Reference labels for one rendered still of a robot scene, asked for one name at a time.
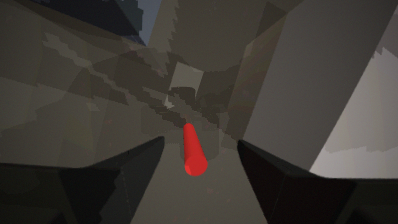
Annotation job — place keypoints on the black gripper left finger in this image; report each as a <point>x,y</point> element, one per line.
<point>107,192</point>

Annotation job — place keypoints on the red peg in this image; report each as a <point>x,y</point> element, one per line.
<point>195,160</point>

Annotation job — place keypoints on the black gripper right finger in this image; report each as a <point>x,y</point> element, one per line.
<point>288,194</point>

